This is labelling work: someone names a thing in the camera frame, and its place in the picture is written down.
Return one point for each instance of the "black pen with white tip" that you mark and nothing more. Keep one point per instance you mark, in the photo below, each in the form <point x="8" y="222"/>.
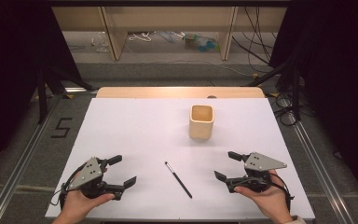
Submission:
<point x="178" y="179"/>

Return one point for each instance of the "colourful plastic bags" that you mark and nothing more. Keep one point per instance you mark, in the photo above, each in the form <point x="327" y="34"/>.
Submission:
<point x="202" y="43"/>

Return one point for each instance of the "person's right hand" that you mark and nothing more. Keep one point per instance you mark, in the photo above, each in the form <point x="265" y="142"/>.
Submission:
<point x="268" y="199"/>

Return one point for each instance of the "beige square cup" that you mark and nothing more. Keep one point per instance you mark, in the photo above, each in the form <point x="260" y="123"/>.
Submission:
<point x="201" y="127"/>

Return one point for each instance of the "clear plastic wrapping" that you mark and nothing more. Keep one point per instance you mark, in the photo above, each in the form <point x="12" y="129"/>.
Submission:
<point x="101" y="43"/>

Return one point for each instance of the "white board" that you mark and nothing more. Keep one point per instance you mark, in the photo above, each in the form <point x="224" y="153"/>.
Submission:
<point x="155" y="146"/>

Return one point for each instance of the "metal floor rail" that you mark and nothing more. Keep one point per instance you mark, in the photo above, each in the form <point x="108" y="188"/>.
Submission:
<point x="18" y="171"/>
<point x="320" y="171"/>

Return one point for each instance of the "black curtain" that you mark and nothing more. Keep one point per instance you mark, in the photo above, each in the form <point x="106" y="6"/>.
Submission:
<point x="15" y="62"/>
<point x="338" y="77"/>

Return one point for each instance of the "black metal stand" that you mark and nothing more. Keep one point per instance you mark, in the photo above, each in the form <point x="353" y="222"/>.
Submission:
<point x="43" y="93"/>
<point x="296" y="93"/>

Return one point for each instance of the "wooden shelf unit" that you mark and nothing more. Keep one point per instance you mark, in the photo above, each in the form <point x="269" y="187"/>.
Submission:
<point x="174" y="18"/>

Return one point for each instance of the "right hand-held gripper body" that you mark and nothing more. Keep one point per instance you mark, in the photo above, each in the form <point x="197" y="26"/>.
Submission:
<point x="258" y="172"/>

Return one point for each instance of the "person's left hand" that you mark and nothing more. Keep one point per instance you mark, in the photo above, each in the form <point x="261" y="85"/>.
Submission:
<point x="80" y="205"/>

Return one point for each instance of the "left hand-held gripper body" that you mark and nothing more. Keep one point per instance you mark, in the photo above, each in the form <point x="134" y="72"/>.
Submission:
<point x="88" y="174"/>

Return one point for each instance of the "wooden table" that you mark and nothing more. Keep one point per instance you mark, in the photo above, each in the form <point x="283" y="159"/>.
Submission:
<point x="155" y="92"/>

